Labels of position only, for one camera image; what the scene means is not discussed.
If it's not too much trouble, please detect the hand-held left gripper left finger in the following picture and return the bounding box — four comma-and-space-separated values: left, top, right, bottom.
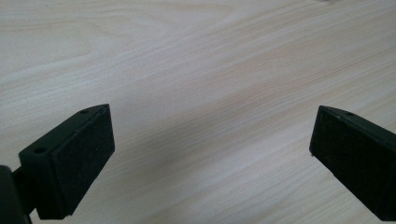
18, 103, 116, 220

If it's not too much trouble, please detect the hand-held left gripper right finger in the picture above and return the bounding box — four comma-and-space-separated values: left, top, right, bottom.
308, 105, 396, 222

